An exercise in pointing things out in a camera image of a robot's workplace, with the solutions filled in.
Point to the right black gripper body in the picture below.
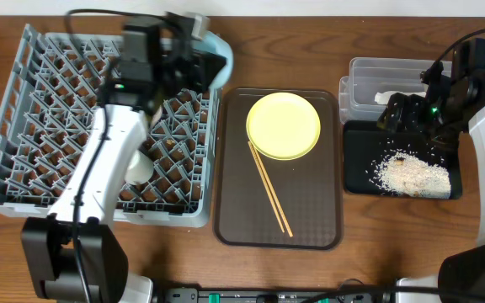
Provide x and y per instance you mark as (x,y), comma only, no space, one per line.
(417,113)

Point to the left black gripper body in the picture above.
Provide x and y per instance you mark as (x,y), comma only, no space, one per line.
(208,67)

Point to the white paper napkin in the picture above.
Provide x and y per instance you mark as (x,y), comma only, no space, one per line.
(383,98)

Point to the light blue bowl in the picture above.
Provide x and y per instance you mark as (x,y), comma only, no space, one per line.
(223,50)

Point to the white rice leftovers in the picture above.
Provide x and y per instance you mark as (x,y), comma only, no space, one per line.
(410,169)

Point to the wooden chopstick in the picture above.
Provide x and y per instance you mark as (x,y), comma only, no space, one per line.
(282,213)
(267,188)

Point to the yellow round plate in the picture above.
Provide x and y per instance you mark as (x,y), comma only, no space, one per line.
(283,126)

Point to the white pink cup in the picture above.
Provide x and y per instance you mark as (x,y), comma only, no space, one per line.
(140,169)

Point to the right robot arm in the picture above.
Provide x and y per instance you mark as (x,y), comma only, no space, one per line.
(449,106)

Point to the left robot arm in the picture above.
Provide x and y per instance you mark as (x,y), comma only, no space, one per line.
(72,253)

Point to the black waste tray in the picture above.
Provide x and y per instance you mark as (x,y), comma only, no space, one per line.
(363,140)

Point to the clear plastic waste bin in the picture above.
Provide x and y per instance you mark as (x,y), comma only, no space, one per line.
(370,76)

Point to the grey plastic dishwasher rack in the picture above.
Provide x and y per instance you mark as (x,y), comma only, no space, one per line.
(45,119)

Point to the brown plastic serving tray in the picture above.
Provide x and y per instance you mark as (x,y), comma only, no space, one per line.
(309,188)

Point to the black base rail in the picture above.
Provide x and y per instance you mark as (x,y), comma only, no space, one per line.
(193,295)

